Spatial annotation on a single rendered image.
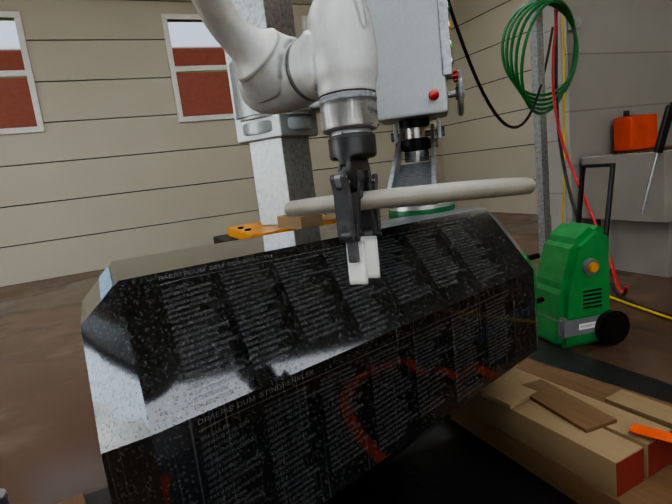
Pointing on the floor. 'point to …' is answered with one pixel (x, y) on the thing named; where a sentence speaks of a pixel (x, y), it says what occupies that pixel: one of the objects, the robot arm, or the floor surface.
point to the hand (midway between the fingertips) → (363, 261)
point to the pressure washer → (579, 281)
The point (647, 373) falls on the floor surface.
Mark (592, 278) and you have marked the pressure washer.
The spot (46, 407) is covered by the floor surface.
